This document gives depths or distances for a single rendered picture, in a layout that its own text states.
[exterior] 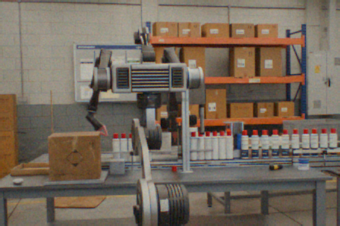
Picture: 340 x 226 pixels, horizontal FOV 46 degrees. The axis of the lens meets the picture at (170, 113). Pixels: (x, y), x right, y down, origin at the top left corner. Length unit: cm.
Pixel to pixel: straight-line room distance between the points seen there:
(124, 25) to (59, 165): 501
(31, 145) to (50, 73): 128
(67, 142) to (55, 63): 476
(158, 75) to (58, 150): 81
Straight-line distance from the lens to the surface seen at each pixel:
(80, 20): 725
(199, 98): 275
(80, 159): 250
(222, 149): 290
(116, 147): 286
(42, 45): 723
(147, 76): 210
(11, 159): 584
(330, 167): 314
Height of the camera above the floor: 137
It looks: 3 degrees down
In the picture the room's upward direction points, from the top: 1 degrees counter-clockwise
